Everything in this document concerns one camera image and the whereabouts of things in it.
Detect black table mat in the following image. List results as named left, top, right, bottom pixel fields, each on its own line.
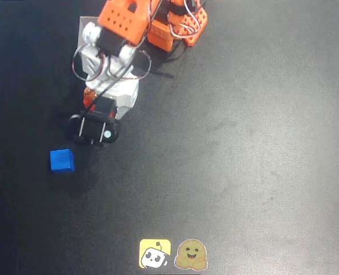
left=0, top=0, right=339, bottom=275

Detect yellow robot face sticker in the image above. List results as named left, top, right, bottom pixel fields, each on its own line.
left=139, top=238, right=172, bottom=269

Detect blue cube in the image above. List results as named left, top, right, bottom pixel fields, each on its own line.
left=49, top=148, right=76, bottom=174

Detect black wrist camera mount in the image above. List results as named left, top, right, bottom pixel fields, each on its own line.
left=67, top=97, right=121, bottom=147

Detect black cable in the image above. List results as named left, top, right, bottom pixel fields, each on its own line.
left=146, top=42, right=186, bottom=80

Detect dark wrist cable loop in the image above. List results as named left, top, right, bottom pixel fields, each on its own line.
left=71, top=42, right=153, bottom=83

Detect smiling hugging face sticker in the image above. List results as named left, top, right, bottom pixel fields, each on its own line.
left=174, top=238, right=209, bottom=270

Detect white red servo wires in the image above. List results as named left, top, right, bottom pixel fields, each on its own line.
left=167, top=0, right=206, bottom=40

